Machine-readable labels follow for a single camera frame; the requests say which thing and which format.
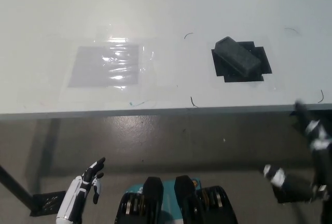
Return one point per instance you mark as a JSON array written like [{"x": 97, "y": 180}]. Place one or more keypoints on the black metal table leg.
[{"x": 15, "y": 185}]

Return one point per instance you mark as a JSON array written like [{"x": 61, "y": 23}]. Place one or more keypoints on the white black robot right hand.
[{"x": 320, "y": 143}]

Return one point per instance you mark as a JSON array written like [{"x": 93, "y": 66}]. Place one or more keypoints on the black tape spot marking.
[{"x": 260, "y": 53}]

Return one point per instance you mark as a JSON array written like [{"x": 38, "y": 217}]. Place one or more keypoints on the dark grey whiteboard eraser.
[{"x": 237, "y": 55}]

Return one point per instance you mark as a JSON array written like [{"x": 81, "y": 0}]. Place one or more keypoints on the clear plastic film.
[{"x": 147, "y": 60}]

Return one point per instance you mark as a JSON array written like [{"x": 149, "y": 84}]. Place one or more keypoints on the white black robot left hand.
[{"x": 77, "y": 195}]

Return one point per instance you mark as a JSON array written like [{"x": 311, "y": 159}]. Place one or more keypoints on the grey taped plastic sheet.
[{"x": 88, "y": 68}]

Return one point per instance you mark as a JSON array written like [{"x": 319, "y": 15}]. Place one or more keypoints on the black teal robot torso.
[{"x": 155, "y": 203}]

